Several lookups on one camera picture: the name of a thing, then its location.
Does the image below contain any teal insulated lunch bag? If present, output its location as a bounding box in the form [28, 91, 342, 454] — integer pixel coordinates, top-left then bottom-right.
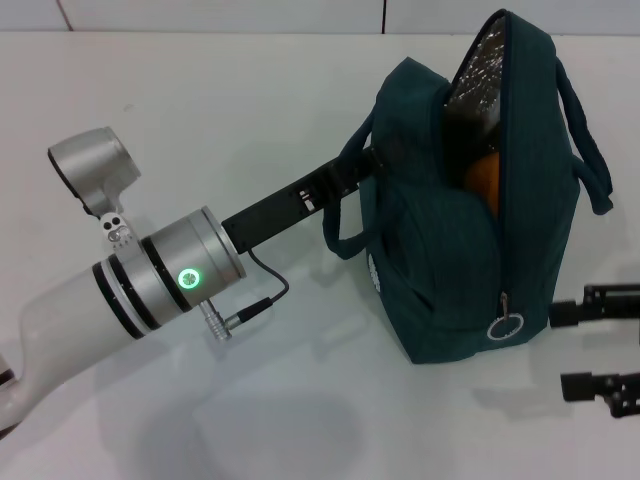
[322, 8, 615, 366]

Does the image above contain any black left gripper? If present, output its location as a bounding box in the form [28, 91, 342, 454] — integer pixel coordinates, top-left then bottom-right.
[221, 144, 387, 255]

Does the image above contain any orange yellow pear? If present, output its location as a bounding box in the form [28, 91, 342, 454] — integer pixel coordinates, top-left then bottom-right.
[462, 149, 503, 221]

